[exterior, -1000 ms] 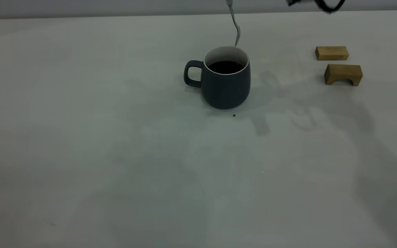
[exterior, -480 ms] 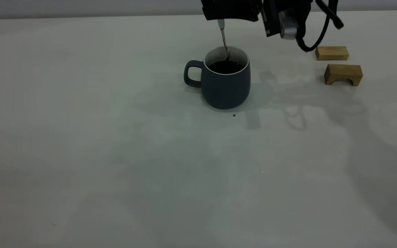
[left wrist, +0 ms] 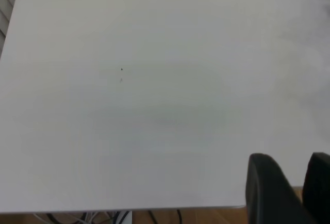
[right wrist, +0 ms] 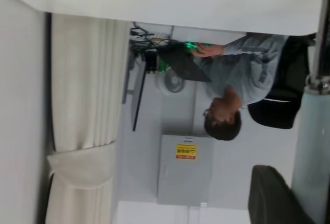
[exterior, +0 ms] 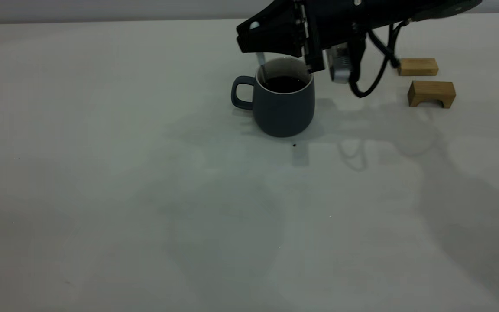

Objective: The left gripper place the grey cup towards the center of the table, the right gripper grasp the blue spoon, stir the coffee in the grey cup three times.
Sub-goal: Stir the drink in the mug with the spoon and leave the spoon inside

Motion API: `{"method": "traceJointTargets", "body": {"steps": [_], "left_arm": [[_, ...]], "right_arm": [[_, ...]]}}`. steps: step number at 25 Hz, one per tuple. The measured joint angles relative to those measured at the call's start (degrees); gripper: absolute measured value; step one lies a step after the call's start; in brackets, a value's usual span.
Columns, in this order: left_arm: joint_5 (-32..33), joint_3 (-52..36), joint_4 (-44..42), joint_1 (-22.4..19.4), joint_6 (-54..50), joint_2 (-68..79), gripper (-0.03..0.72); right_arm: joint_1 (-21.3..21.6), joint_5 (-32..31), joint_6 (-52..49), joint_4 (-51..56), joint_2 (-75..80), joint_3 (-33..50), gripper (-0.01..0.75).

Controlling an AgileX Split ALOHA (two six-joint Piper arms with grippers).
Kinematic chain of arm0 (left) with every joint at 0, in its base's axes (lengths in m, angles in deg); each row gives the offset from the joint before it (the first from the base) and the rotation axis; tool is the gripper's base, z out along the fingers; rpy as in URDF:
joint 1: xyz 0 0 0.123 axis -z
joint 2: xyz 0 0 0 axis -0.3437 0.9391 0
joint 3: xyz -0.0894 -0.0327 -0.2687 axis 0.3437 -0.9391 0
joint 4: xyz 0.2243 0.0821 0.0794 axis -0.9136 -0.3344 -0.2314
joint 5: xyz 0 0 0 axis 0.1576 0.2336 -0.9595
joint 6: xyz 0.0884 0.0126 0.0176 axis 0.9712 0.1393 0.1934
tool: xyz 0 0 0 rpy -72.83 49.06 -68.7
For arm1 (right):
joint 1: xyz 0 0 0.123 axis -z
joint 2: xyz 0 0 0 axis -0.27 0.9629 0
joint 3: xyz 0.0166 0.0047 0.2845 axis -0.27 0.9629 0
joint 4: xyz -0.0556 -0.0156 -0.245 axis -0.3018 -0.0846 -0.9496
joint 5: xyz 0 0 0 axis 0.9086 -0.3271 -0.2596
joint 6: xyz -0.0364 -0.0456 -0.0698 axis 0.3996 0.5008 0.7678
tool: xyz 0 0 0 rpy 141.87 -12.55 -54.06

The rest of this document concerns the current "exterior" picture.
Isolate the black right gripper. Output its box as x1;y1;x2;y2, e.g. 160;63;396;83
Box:
237;0;365;73

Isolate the dark grey ceramic mug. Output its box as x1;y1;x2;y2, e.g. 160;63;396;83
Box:
231;56;316;138

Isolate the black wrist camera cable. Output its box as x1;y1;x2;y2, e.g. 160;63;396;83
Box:
348;19;411;98

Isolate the flat wooden block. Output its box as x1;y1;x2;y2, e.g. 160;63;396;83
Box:
397;58;439;77

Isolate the arched wooden block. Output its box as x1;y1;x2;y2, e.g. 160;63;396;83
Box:
407;80;456;109

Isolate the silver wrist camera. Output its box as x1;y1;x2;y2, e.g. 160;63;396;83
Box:
324;42;355;84

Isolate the spoon with pale blue handle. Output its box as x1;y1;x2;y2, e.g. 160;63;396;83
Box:
249;22;269;84

